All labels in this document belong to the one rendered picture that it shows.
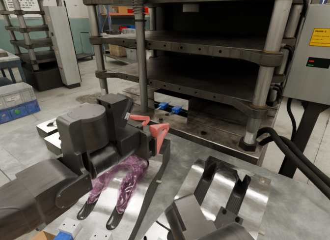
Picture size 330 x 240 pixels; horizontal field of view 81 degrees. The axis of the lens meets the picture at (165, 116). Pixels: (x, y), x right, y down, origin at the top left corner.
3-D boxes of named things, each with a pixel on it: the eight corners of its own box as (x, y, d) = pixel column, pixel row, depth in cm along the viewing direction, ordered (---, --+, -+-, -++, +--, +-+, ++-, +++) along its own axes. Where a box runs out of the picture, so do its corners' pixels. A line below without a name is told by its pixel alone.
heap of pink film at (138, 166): (127, 216, 62) (124, 199, 59) (81, 201, 67) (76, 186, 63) (154, 163, 84) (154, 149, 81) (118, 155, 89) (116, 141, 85)
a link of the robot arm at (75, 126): (86, 99, 35) (8, 123, 27) (117, 111, 31) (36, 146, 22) (95, 150, 41) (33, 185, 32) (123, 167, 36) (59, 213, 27)
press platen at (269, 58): (278, 100, 84) (292, 54, 75) (90, 62, 149) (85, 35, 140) (294, 64, 144) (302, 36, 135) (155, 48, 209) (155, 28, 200)
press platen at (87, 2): (297, 37, 72) (316, -25, 63) (83, 26, 137) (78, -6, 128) (305, 26, 132) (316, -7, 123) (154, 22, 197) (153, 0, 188)
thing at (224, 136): (256, 167, 101) (259, 156, 98) (96, 106, 167) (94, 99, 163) (278, 109, 162) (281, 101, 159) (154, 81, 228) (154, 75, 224)
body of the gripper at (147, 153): (118, 116, 44) (90, 129, 39) (152, 130, 38) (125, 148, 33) (121, 140, 47) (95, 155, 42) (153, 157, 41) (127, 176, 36)
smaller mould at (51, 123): (50, 141, 109) (47, 132, 106) (38, 134, 115) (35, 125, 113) (77, 128, 121) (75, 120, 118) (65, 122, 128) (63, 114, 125)
